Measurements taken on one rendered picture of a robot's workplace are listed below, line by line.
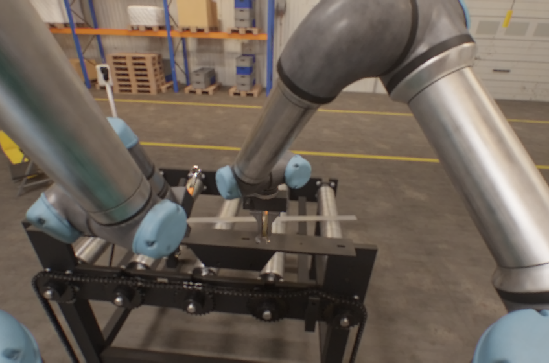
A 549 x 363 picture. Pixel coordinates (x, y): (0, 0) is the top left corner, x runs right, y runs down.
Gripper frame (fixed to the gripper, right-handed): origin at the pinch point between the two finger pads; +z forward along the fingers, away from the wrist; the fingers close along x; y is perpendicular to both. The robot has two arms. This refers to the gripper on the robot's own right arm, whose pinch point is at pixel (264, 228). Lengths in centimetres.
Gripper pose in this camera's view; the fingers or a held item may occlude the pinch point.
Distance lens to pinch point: 93.0
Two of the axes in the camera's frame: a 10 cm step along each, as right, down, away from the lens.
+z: -0.3, 8.8, 4.8
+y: -0.8, 4.7, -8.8
